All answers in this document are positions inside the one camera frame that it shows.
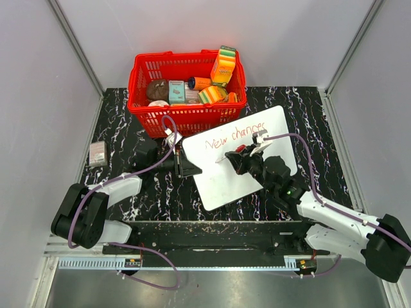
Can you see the red plastic shopping basket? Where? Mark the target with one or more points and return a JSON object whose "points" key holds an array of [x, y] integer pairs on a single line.
{"points": [[181, 66]]}

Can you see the white round lid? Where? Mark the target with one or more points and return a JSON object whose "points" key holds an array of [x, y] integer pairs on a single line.
{"points": [[158, 103]]}

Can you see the yellow green sponge pack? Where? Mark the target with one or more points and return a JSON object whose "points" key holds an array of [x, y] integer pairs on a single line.
{"points": [[212, 95]]}

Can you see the orange blue can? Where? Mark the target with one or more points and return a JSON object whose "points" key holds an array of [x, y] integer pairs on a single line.
{"points": [[199, 83]]}

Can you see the white whiteboard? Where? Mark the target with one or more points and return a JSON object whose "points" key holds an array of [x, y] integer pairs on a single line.
{"points": [[218, 184]]}

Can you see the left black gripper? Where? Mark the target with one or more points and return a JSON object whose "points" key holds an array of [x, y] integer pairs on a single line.
{"points": [[182, 166]]}

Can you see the teal small box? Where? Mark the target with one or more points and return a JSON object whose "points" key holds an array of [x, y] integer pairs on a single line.
{"points": [[176, 95]]}

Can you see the orange snack packet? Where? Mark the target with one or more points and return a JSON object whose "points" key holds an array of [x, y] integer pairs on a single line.
{"points": [[231, 98]]}

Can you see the orange juice carton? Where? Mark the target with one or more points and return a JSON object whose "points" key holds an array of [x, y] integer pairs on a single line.
{"points": [[223, 67]]}

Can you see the red capped whiteboard marker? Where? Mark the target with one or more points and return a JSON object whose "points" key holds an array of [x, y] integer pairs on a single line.
{"points": [[230, 154]]}

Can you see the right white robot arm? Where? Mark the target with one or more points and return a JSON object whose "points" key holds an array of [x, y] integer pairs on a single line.
{"points": [[381, 244]]}

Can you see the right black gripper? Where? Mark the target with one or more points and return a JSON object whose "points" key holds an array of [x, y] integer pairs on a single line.
{"points": [[239, 162]]}

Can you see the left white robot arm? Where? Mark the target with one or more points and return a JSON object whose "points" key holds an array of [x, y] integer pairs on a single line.
{"points": [[81, 217]]}

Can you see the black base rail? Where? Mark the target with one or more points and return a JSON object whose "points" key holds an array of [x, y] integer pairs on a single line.
{"points": [[217, 244]]}

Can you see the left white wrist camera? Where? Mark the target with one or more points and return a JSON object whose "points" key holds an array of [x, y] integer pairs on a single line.
{"points": [[172, 138]]}

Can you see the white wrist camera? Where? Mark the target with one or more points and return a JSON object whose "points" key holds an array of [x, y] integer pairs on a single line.
{"points": [[172, 138], [260, 141]]}

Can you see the brown chocolate muffin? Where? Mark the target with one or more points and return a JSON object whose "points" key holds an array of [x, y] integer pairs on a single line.
{"points": [[158, 90]]}

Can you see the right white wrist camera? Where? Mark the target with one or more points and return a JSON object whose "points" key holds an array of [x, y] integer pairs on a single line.
{"points": [[260, 141]]}

